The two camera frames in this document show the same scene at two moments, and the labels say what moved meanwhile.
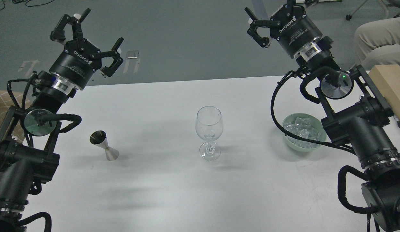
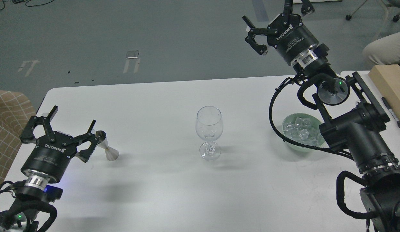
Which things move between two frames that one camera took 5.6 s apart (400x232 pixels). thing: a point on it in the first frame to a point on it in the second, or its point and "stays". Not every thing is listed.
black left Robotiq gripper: [77, 67] to [49, 158]
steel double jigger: [99, 138] stays
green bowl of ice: [306, 126] stays
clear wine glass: [209, 124] stays
